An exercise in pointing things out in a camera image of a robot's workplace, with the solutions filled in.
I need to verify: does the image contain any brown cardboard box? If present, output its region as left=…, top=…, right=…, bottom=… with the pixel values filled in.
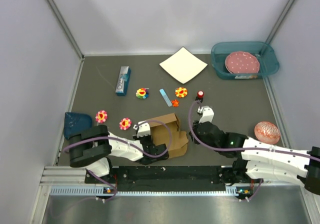
left=148, top=113, right=189, bottom=159

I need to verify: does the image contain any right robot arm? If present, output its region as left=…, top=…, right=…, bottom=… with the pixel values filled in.
left=188, top=121, right=320, bottom=195

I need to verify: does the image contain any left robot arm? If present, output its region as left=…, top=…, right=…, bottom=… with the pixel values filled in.
left=62, top=121, right=169, bottom=183

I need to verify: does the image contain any blue toothpaste box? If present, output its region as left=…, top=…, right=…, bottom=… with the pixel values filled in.
left=115, top=66, right=131, bottom=96

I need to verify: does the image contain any pink plush flower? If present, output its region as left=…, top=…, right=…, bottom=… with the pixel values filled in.
left=119, top=117, right=132, bottom=131
left=95, top=110, right=108, bottom=124

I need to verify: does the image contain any red black stamp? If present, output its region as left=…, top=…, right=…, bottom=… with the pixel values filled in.
left=195, top=90, right=205, bottom=103

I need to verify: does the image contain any orange red small toy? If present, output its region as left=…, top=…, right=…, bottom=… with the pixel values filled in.
left=171, top=99, right=180, bottom=107

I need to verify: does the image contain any orange plush flower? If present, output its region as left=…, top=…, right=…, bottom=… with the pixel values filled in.
left=175, top=87, right=188, bottom=98

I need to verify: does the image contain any light blue stick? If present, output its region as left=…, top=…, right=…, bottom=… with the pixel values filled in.
left=159, top=88, right=173, bottom=107

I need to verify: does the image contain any rainbow plush flower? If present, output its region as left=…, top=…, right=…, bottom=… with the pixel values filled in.
left=135, top=87, right=149, bottom=100

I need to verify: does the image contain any pink patterned bowl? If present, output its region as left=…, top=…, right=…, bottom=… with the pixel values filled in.
left=254, top=121, right=281, bottom=145

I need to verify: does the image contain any white square plate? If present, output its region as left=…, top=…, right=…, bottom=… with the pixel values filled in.
left=159, top=47, right=208, bottom=84

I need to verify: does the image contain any dark blue dish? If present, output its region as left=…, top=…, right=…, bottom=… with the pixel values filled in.
left=63, top=112, right=93, bottom=140

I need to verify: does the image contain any pink dotted plate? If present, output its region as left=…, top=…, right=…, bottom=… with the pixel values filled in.
left=224, top=51, right=260, bottom=74

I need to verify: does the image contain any teal plastic bin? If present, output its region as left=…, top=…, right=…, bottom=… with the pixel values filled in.
left=210, top=41, right=280, bottom=80

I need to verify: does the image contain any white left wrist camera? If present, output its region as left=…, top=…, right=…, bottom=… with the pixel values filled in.
left=133, top=120, right=151, bottom=138

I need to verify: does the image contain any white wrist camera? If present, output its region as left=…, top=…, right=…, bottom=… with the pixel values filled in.
left=133, top=120, right=151, bottom=138
left=197, top=105, right=215, bottom=123

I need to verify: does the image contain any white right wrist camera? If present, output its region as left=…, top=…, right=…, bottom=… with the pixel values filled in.
left=197, top=105, right=215, bottom=123

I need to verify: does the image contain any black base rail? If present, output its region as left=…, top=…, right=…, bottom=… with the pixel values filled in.
left=84, top=165, right=263, bottom=192

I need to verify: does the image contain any white cable duct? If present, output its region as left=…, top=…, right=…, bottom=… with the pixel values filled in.
left=50, top=186, right=250, bottom=197

